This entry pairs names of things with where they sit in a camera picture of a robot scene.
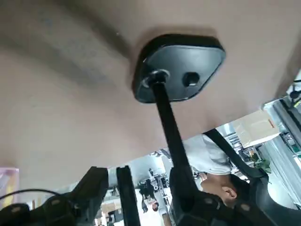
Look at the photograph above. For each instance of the clear pink plastic cup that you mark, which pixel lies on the clear pink plastic cup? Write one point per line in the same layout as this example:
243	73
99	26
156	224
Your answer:
8	183

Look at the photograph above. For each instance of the grey metal frame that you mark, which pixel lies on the grey metal frame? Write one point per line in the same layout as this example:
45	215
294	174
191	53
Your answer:
284	122

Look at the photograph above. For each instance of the black bar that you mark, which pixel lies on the black bar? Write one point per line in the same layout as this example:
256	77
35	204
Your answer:
235	155

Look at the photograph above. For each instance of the person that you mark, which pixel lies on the person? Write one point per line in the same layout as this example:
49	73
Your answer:
211	153

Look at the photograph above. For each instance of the cardboard box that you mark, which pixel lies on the cardboard box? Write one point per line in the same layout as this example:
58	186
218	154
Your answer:
254	127

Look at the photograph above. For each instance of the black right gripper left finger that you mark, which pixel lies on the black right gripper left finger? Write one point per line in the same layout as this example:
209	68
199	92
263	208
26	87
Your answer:
89	188

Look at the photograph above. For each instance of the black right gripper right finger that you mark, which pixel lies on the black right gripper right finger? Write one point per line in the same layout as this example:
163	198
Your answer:
207	212

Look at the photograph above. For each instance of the black desktop phone stand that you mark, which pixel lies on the black desktop phone stand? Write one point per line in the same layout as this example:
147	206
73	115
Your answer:
188	61

